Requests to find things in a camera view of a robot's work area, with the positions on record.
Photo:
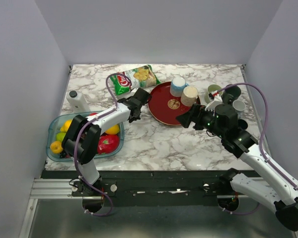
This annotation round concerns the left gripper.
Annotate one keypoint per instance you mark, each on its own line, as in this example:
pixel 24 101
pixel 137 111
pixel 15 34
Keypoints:
pixel 135 119

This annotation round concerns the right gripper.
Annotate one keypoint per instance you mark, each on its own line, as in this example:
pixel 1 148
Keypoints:
pixel 195 114

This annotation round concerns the light green mug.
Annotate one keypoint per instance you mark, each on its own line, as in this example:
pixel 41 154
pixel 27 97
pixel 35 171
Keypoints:
pixel 210 91

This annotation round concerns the dark teal mug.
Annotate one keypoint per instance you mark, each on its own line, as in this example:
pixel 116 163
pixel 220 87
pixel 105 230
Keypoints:
pixel 231 94

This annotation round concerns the grey-blue textured mug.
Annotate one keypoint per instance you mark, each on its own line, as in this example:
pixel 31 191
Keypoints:
pixel 239 107

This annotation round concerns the dark blue glazed mug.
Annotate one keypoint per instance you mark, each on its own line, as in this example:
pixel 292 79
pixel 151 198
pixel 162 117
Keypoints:
pixel 242 124

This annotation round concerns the brown striped stoneware mug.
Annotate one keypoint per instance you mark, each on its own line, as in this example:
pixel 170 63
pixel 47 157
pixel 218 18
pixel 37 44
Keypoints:
pixel 201 101

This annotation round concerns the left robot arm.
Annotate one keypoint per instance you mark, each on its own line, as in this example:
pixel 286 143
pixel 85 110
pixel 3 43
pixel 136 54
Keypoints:
pixel 82 137

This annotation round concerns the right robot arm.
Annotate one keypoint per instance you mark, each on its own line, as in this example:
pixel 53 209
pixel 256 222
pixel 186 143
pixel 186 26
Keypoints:
pixel 281 196

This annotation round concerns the light blue mug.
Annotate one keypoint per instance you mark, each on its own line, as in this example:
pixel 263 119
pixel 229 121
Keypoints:
pixel 177 86

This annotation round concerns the green chips bag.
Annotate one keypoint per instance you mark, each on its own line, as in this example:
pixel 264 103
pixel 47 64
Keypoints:
pixel 140 77

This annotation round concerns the round red lacquer tray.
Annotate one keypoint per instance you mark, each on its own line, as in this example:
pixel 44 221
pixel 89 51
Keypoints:
pixel 164 107

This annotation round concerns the yellow lemon toy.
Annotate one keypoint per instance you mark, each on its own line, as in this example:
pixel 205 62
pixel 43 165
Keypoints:
pixel 64 128
pixel 113 130

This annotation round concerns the clear blue fruit container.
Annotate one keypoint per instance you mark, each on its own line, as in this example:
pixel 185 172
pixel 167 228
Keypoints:
pixel 55 126

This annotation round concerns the red dragon fruit toy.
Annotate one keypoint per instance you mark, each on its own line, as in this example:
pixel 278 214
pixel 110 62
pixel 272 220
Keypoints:
pixel 108 144

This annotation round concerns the white bottle black cap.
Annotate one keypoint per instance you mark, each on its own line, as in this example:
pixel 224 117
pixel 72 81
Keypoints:
pixel 77 101

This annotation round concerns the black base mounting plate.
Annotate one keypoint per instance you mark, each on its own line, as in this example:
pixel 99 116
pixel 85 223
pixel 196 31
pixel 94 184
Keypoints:
pixel 150 188

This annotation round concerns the green lime toy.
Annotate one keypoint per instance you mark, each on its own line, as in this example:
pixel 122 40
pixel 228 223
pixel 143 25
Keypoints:
pixel 60 136

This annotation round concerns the dark grape bunch toy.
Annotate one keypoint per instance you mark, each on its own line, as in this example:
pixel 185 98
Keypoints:
pixel 64 155

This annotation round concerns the yellow orange pepper toy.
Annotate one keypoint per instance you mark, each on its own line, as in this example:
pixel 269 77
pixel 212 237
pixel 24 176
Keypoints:
pixel 56 147

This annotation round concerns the cream mug black handle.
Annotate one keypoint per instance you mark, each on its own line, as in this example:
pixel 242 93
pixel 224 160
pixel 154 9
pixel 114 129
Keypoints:
pixel 189 96

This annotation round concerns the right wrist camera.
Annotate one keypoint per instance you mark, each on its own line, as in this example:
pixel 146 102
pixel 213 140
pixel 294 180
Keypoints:
pixel 217 100

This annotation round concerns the aluminium frame rail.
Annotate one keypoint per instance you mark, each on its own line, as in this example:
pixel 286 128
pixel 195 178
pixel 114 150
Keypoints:
pixel 54 189

